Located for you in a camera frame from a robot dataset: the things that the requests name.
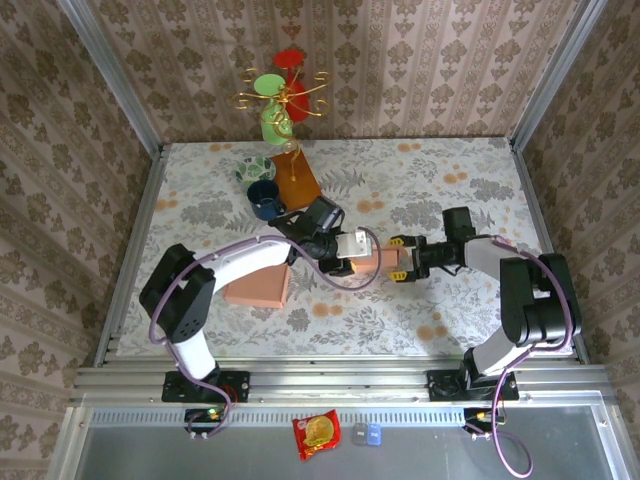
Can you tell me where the dark blue mug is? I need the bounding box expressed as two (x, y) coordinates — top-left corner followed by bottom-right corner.
(246, 179), (289, 220)

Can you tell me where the aluminium frame post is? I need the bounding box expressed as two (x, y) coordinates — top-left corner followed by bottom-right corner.
(55, 0), (165, 154)
(508, 0), (610, 151)

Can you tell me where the slotted metal strip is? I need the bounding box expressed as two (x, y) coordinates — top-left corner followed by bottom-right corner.
(88, 407), (469, 427)

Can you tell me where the pink paper box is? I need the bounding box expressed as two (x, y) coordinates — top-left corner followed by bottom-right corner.
(223, 264), (291, 310)
(349, 243), (409, 275)

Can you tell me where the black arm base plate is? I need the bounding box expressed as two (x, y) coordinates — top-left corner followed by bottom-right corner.
(161, 370), (251, 404)
(426, 368), (520, 403)

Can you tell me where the small black controller board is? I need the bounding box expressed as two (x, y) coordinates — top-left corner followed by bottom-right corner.
(184, 407), (229, 434)
(463, 407), (506, 434)

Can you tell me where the aluminium side rail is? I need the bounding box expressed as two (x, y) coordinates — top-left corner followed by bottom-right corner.
(508, 138), (592, 366)
(92, 144), (167, 371)

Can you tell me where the aluminium mounting beam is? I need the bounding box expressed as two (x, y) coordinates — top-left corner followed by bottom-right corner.
(69, 363), (626, 407)

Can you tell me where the red plastic cup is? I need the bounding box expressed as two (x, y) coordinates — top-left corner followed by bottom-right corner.
(272, 48), (308, 123)

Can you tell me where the green patterned bowl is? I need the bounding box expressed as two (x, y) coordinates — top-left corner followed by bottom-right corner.
(234, 155), (278, 184)

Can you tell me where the floral table mat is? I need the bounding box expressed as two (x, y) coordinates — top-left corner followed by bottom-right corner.
(117, 138), (574, 357)

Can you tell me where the red snack packet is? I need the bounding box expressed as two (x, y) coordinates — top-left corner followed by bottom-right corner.
(292, 408), (342, 462)

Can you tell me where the green plastic cup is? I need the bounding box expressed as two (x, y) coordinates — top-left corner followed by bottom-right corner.
(253, 73), (295, 146)

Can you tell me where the gold wire mug tree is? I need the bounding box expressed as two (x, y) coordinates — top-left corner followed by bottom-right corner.
(231, 67), (334, 211)

